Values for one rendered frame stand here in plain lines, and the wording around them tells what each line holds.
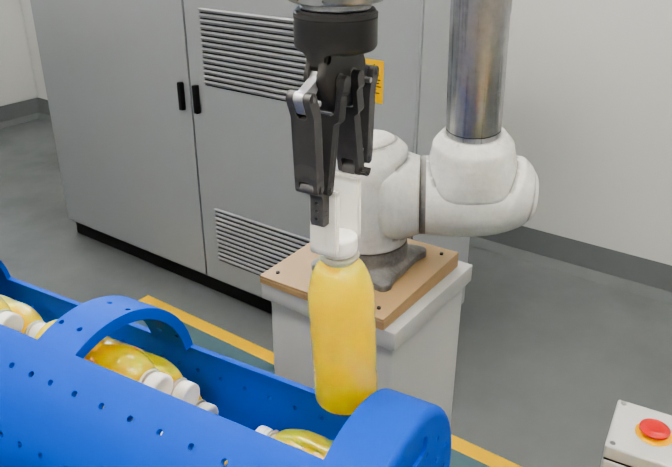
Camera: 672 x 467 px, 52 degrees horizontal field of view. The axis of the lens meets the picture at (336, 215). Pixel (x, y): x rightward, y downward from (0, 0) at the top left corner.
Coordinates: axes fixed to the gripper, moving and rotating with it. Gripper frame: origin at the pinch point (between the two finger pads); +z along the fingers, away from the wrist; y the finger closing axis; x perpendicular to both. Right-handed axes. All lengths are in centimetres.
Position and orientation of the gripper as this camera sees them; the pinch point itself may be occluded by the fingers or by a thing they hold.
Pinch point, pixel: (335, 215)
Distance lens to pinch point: 69.4
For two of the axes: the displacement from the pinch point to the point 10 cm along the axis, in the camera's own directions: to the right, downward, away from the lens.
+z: 0.0, 9.1, 4.2
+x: 8.7, 2.1, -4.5
